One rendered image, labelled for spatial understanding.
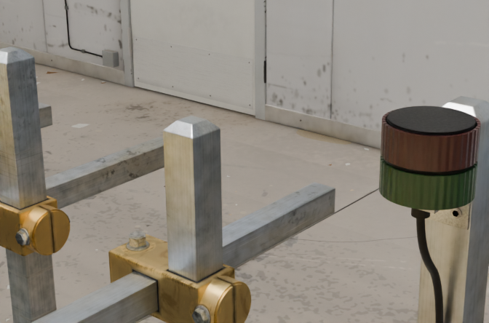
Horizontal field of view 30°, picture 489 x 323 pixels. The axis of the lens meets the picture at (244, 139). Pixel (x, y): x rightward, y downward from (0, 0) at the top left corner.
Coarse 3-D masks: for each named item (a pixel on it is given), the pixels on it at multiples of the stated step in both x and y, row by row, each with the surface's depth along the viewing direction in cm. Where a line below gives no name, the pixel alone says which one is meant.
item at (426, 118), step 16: (400, 112) 58; (416, 112) 58; (432, 112) 58; (448, 112) 57; (464, 112) 57; (400, 128) 55; (416, 128) 55; (432, 128) 55; (448, 128) 55; (464, 128) 55; (384, 160) 57; (464, 208) 60; (416, 224) 58; (448, 224) 61; (464, 224) 60; (432, 272) 60
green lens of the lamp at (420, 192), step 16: (384, 176) 57; (400, 176) 55; (416, 176) 55; (432, 176) 54; (448, 176) 54; (464, 176) 55; (384, 192) 57; (400, 192) 56; (416, 192) 55; (432, 192) 55; (448, 192) 55; (464, 192) 55; (416, 208) 55; (432, 208) 55; (448, 208) 55
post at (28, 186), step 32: (0, 64) 90; (32, 64) 92; (0, 96) 92; (32, 96) 93; (0, 128) 93; (32, 128) 94; (0, 160) 95; (32, 160) 95; (0, 192) 96; (32, 192) 96; (32, 256) 97; (32, 288) 98; (32, 320) 99
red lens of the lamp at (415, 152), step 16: (384, 128) 56; (384, 144) 56; (400, 144) 55; (416, 144) 54; (432, 144) 54; (448, 144) 54; (464, 144) 54; (400, 160) 55; (416, 160) 54; (432, 160) 54; (448, 160) 54; (464, 160) 55
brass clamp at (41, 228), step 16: (0, 208) 96; (16, 208) 95; (32, 208) 95; (48, 208) 95; (0, 224) 97; (16, 224) 95; (32, 224) 94; (48, 224) 94; (64, 224) 96; (0, 240) 97; (16, 240) 95; (32, 240) 94; (48, 240) 95; (64, 240) 97
